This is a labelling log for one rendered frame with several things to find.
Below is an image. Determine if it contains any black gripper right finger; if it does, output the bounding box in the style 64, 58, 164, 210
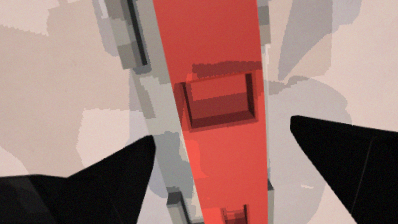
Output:
290, 115, 398, 224

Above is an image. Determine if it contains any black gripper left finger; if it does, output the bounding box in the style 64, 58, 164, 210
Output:
0, 135, 157, 224

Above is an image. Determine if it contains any red bar with rectangular socket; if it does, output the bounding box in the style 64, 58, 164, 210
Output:
153, 0, 268, 224

